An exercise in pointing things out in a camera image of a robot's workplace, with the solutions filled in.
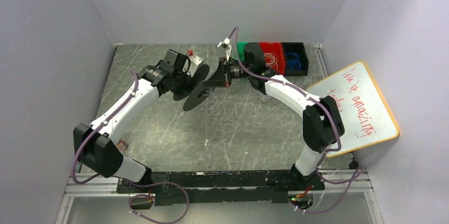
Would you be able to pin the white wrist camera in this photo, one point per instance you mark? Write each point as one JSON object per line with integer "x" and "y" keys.
{"x": 226, "y": 44}
{"x": 193, "y": 63}

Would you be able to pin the red plastic bin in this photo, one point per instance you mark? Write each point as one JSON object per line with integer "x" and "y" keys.
{"x": 274, "y": 56}

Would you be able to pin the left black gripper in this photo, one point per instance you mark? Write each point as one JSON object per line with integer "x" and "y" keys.
{"x": 181, "y": 84}

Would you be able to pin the aluminium extrusion frame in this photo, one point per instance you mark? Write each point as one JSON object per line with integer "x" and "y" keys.
{"x": 106, "y": 187}

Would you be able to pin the green plastic bin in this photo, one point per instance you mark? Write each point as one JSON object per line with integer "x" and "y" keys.
{"x": 242, "y": 50}

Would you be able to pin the black plastic bin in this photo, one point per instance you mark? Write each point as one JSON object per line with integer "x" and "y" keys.
{"x": 297, "y": 63}

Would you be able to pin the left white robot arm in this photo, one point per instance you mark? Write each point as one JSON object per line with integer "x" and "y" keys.
{"x": 96, "y": 144}

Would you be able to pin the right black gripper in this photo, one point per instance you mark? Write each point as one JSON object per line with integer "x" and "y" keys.
{"x": 226, "y": 75}

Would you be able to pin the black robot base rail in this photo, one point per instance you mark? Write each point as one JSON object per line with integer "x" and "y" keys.
{"x": 275, "y": 185}

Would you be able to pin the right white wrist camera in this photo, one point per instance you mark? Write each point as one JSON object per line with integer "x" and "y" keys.
{"x": 226, "y": 44}

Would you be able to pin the clear round plastic container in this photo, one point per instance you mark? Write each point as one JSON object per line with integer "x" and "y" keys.
{"x": 265, "y": 98}

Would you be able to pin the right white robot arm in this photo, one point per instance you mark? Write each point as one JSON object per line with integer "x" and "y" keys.
{"x": 322, "y": 124}

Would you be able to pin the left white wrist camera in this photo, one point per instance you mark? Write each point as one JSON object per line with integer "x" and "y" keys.
{"x": 193, "y": 63}

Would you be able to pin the pink capped small bottle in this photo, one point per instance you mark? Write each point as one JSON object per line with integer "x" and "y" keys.
{"x": 122, "y": 145}

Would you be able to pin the black cable spool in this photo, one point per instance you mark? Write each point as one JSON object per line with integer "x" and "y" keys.
{"x": 196, "y": 96}

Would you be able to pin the whiteboard with wooden frame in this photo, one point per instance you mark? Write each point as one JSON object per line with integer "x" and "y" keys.
{"x": 365, "y": 114}

